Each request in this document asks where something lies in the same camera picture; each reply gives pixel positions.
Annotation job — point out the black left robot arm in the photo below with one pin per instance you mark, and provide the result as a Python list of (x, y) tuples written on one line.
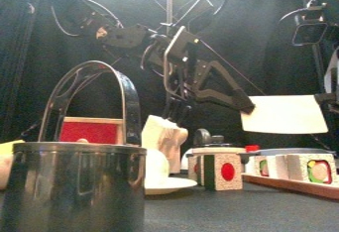
[(89, 18)]

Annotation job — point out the sushi piece green red centre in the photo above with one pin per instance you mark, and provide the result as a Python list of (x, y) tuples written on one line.
[(316, 170)]

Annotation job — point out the white sushi roll segment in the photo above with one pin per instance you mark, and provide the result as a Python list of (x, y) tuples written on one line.
[(278, 167)]

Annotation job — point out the sushi piece green pink centre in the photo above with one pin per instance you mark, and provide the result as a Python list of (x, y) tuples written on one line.
[(261, 167)]

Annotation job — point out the grey flat tray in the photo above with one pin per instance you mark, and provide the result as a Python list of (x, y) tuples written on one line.
[(292, 151)]

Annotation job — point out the red bottle cap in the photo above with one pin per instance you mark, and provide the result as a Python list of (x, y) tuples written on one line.
[(253, 148)]

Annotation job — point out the red wooden box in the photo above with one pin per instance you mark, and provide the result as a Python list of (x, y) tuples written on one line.
[(90, 132)]

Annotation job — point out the white saucer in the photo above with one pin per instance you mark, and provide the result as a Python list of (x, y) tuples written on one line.
[(177, 184)]

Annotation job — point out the wooden cutting board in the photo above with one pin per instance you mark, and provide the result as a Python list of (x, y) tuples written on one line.
[(296, 185)]

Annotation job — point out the yellow toy food piece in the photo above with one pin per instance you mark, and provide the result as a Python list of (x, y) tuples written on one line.
[(10, 146)]

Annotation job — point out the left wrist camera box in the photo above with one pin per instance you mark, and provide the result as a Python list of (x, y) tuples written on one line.
[(184, 46)]

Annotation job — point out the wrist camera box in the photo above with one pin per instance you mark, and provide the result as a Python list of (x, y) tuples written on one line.
[(310, 32), (184, 46)]

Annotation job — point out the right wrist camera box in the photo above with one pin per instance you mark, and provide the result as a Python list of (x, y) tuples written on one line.
[(310, 32)]

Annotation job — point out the vertical metal frame pole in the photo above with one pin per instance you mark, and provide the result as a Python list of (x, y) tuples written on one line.
[(170, 1)]

